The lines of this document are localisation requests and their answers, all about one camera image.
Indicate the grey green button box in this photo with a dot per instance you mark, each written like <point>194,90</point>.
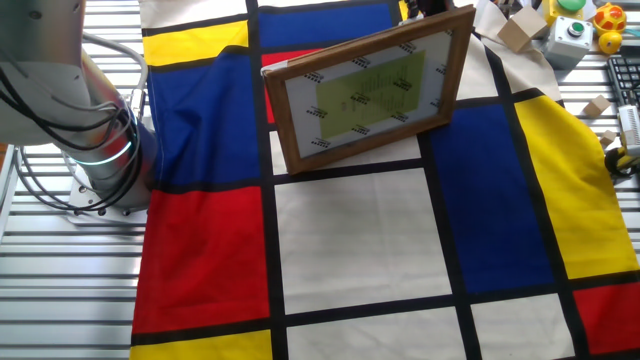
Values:
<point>570,47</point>

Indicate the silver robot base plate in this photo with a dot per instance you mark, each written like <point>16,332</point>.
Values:
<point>80,205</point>

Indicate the wooden picture frame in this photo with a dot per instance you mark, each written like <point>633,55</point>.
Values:
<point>350,100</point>

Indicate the grey depth camera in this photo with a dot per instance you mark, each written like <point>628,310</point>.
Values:
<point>631,130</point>

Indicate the colour block tablecloth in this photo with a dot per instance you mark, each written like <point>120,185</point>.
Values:
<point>360,240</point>

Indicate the small wooden block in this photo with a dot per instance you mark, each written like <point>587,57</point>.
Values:
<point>597,106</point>
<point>607,138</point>

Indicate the yellow green button box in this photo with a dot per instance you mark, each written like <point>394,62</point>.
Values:
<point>554,14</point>

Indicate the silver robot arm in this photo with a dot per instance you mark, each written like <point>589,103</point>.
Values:
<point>40,75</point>

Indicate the black keyboard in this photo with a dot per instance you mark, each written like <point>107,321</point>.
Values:
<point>625,80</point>

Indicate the large wooden block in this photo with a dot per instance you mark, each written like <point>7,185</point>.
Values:
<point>522,27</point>

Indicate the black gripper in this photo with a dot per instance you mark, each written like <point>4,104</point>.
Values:
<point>430,6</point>

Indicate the black yellow camera mount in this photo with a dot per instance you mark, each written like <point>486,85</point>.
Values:
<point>617,164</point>

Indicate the orange spotted toy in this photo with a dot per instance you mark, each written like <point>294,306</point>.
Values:
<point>610,17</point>

